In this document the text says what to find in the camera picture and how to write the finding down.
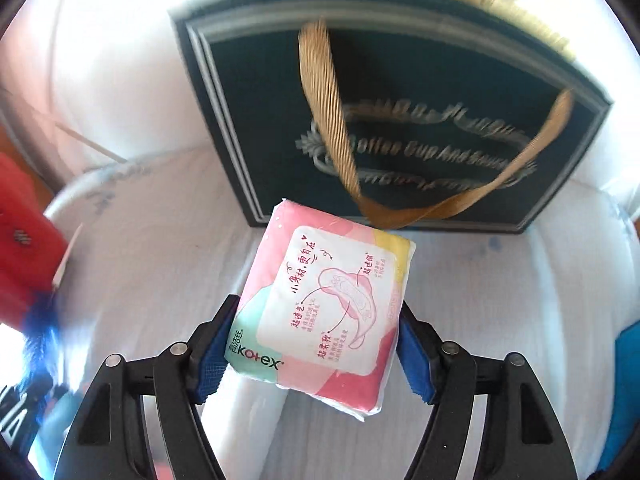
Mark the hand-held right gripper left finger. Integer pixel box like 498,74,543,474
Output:
62,294,242,480

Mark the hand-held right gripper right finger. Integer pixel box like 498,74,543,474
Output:
397,301,568,480

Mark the pink sanitary pad pack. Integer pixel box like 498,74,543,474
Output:
223,199,417,422

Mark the blue plastic crate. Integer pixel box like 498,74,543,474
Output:
597,325,640,476

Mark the blue feather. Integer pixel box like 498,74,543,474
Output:
20,290,68,361

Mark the red toy suitcase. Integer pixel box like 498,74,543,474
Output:
0,152,68,328

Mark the black gift box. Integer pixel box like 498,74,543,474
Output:
167,0,615,235

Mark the small gold box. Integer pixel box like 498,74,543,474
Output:
452,0,573,63

